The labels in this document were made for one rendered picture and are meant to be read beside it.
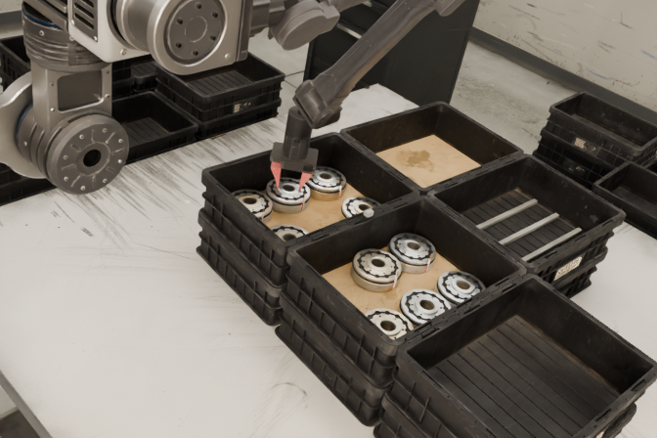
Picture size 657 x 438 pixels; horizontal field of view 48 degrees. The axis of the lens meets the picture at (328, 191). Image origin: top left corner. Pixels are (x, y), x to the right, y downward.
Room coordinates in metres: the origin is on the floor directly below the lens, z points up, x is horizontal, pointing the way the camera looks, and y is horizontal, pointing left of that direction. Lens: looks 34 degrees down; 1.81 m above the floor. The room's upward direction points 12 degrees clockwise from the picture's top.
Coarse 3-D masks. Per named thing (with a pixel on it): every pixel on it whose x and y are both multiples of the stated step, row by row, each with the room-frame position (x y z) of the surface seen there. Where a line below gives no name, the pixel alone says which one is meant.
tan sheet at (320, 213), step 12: (264, 192) 1.41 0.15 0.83; (348, 192) 1.48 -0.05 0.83; (312, 204) 1.40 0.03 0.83; (324, 204) 1.41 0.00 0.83; (336, 204) 1.42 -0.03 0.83; (276, 216) 1.32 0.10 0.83; (288, 216) 1.33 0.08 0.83; (300, 216) 1.34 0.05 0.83; (312, 216) 1.35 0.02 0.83; (324, 216) 1.36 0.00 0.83; (336, 216) 1.37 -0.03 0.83; (312, 228) 1.31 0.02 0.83
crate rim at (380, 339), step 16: (400, 208) 1.31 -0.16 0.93; (352, 224) 1.21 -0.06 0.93; (464, 224) 1.30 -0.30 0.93; (320, 240) 1.14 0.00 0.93; (480, 240) 1.25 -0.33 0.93; (288, 256) 1.08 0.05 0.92; (304, 272) 1.05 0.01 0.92; (320, 288) 1.02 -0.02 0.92; (496, 288) 1.10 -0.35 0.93; (336, 304) 0.98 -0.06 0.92; (352, 304) 0.98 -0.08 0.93; (464, 304) 1.04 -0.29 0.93; (352, 320) 0.95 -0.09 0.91; (368, 320) 0.95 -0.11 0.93; (432, 320) 0.98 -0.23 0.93; (368, 336) 0.93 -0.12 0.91; (384, 336) 0.91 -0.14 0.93; (400, 336) 0.92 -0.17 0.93; (384, 352) 0.90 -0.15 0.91
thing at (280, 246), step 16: (352, 144) 1.54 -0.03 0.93; (240, 160) 1.37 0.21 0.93; (208, 176) 1.28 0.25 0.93; (224, 192) 1.23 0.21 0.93; (416, 192) 1.38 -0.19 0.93; (240, 208) 1.19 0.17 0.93; (384, 208) 1.29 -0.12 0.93; (256, 224) 1.15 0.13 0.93; (336, 224) 1.20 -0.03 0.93; (272, 240) 1.12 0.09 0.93; (304, 240) 1.13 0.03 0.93
